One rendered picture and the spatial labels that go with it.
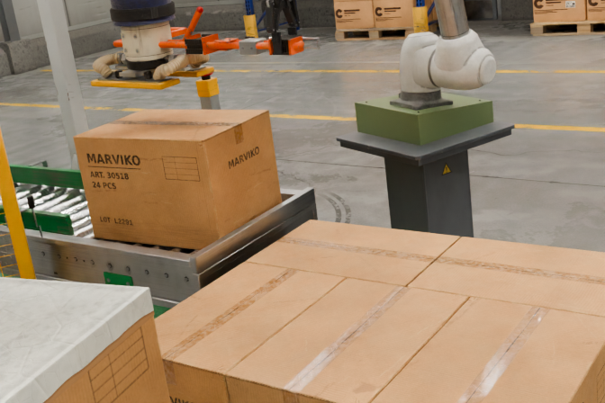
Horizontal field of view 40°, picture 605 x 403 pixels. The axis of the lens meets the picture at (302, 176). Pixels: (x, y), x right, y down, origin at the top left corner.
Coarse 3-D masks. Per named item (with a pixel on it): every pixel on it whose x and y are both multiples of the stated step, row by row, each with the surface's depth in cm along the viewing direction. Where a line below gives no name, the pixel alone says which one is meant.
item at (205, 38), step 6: (192, 36) 288; (198, 36) 290; (204, 36) 291; (210, 36) 284; (216, 36) 287; (186, 42) 284; (192, 42) 283; (198, 42) 281; (204, 42) 282; (186, 48) 286; (192, 48) 285; (198, 48) 283; (204, 48) 282; (186, 54) 287; (204, 54) 282
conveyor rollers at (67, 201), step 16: (16, 192) 398; (32, 192) 394; (48, 192) 390; (64, 192) 387; (80, 192) 383; (48, 208) 368; (64, 208) 365; (80, 208) 361; (80, 224) 338; (112, 240) 316
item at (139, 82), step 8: (144, 72) 291; (96, 80) 302; (104, 80) 300; (112, 80) 298; (120, 80) 295; (128, 80) 293; (136, 80) 292; (144, 80) 290; (152, 80) 289; (160, 80) 287; (168, 80) 289; (176, 80) 290; (144, 88) 288; (152, 88) 286; (160, 88) 284
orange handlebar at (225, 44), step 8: (176, 32) 317; (184, 32) 321; (120, 40) 308; (168, 40) 296; (176, 40) 294; (216, 40) 285; (224, 40) 279; (232, 40) 279; (264, 40) 274; (184, 48) 289; (208, 48) 283; (216, 48) 281; (224, 48) 279; (232, 48) 277; (264, 48) 270; (296, 48) 264
